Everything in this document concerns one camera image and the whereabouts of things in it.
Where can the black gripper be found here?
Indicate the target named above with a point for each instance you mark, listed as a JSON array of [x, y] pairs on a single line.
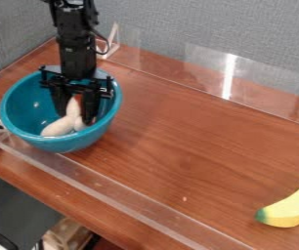
[[74, 77]]

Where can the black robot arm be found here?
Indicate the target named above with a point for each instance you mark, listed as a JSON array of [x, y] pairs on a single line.
[[74, 20]]

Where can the blue ceramic bowl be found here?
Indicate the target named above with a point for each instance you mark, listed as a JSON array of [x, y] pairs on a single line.
[[26, 112]]

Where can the clear acrylic front barrier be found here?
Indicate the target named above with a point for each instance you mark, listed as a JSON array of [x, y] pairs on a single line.
[[153, 186]]

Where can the clear acrylic barrier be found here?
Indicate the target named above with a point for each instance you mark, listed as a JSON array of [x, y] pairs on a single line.
[[153, 186], [253, 84]]

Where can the wooden object below table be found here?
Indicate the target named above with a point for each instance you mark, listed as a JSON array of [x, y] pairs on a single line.
[[66, 236]]

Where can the clear acrylic back barrier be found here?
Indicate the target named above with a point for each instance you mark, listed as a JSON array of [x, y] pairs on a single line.
[[253, 84]]

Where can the yellow toy banana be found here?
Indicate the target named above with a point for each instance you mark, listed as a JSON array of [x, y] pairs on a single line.
[[281, 214]]

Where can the clear acrylic corner bracket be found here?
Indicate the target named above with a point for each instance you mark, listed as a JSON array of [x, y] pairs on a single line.
[[106, 47]]

